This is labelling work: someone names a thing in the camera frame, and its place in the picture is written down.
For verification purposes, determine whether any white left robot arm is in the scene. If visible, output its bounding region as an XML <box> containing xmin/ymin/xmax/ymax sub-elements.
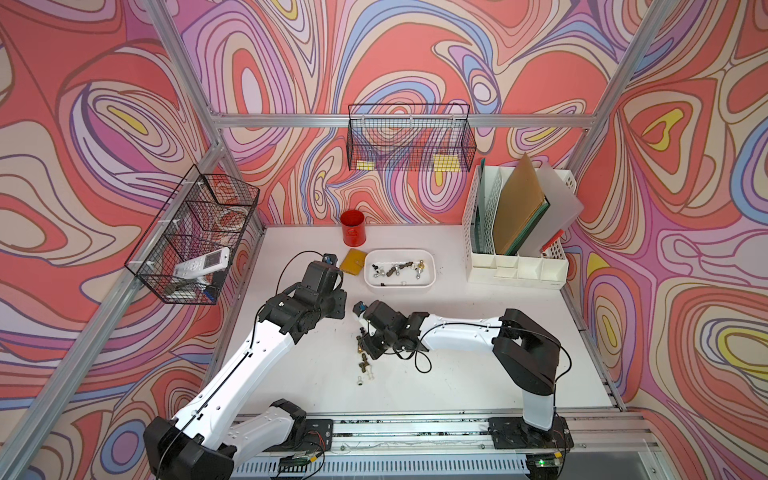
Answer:
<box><xmin>143</xmin><ymin>254</ymin><xmax>347</xmax><ymax>479</ymax></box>

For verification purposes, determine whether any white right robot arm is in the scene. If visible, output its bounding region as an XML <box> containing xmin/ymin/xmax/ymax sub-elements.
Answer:
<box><xmin>353</xmin><ymin>300</ymin><xmax>563</xmax><ymax>432</ymax></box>

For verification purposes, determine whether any white storage box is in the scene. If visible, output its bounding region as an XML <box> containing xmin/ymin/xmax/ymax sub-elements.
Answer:
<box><xmin>362</xmin><ymin>248</ymin><xmax>437</xmax><ymax>290</ymax></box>

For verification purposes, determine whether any yellow sponge pad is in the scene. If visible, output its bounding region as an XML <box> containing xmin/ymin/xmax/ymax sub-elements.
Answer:
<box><xmin>340</xmin><ymin>248</ymin><xmax>367</xmax><ymax>276</ymax></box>

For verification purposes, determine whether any red metal cup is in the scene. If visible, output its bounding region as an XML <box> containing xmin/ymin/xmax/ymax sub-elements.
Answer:
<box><xmin>340</xmin><ymin>209</ymin><xmax>367</xmax><ymax>248</ymax></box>

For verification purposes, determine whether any white remote control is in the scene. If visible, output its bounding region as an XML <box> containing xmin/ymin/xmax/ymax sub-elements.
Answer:
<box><xmin>173</xmin><ymin>247</ymin><xmax>230</xmax><ymax>280</ymax></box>

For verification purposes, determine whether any white file organizer rack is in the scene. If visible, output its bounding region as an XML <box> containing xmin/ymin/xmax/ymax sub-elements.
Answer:
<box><xmin>462</xmin><ymin>164</ymin><xmax>571</xmax><ymax>290</ymax></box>

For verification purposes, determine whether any green folder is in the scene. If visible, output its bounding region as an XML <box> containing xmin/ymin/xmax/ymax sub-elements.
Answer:
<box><xmin>506</xmin><ymin>198</ymin><xmax>550</xmax><ymax>255</ymax></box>

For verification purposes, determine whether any brown cardboard folder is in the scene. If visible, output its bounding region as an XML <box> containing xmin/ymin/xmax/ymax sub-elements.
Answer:
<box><xmin>493</xmin><ymin>154</ymin><xmax>550</xmax><ymax>255</ymax></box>

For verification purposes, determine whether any grey plastic sheet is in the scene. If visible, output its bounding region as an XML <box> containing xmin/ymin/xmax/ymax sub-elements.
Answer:
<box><xmin>518</xmin><ymin>164</ymin><xmax>584</xmax><ymax>257</ymax></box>

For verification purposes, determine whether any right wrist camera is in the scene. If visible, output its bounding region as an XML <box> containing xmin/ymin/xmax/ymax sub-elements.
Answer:
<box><xmin>353</xmin><ymin>301</ymin><xmax>367</xmax><ymax>316</ymax></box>

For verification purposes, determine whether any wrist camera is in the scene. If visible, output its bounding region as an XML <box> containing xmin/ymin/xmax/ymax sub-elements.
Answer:
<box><xmin>353</xmin><ymin>301</ymin><xmax>367</xmax><ymax>316</ymax></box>
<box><xmin>323</xmin><ymin>253</ymin><xmax>338</xmax><ymax>266</ymax></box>

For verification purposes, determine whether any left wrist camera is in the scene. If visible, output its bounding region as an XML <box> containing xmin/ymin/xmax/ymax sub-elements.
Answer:
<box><xmin>323</xmin><ymin>253</ymin><xmax>338</xmax><ymax>266</ymax></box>

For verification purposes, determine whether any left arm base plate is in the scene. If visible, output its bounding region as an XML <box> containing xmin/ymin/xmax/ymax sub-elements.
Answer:
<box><xmin>295</xmin><ymin>418</ymin><xmax>334</xmax><ymax>451</ymax></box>

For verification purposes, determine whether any black wire basket left wall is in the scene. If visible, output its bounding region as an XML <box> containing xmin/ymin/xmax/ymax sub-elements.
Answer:
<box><xmin>125</xmin><ymin>166</ymin><xmax>260</xmax><ymax>305</ymax></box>

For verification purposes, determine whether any black wire basket wall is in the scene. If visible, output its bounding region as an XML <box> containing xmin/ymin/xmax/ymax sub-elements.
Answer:
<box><xmin>346</xmin><ymin>101</ymin><xmax>477</xmax><ymax>173</ymax></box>
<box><xmin>125</xmin><ymin>166</ymin><xmax>260</xmax><ymax>305</ymax></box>

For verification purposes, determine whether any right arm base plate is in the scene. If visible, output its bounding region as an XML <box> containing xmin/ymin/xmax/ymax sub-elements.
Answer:
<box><xmin>488</xmin><ymin>414</ymin><xmax>574</xmax><ymax>451</ymax></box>

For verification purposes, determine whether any black wire basket back wall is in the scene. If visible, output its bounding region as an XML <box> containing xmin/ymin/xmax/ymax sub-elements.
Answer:
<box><xmin>346</xmin><ymin>101</ymin><xmax>477</xmax><ymax>173</ymax></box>

